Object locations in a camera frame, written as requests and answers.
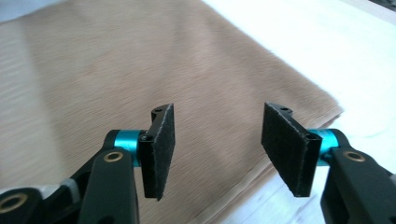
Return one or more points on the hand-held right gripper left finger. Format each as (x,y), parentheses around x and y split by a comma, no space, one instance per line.
(160,149)

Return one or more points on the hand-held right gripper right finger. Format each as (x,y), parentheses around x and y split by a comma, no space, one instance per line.
(286,146)

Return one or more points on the tan terry towel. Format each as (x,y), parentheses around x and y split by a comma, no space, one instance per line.
(124,68)

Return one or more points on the white grid mat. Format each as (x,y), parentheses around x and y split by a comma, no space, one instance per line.
(311,46)

